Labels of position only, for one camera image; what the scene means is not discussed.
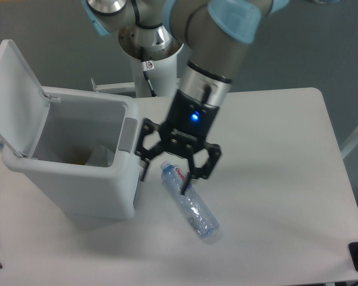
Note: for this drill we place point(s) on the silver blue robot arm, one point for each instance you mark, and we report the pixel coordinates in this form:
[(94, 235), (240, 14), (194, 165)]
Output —
[(219, 34)]

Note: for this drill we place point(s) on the clear plastic water bottle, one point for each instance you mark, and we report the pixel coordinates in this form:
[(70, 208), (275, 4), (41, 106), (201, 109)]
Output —
[(190, 204)]

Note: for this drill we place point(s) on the white trash can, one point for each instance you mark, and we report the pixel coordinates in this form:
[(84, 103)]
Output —
[(40, 126)]

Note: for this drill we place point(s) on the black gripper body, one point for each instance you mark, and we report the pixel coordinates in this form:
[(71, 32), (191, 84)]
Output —
[(187, 125)]

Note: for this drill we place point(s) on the clear plastic wrapper bag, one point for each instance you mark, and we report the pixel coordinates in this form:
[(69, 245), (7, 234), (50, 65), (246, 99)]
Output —
[(101, 157)]

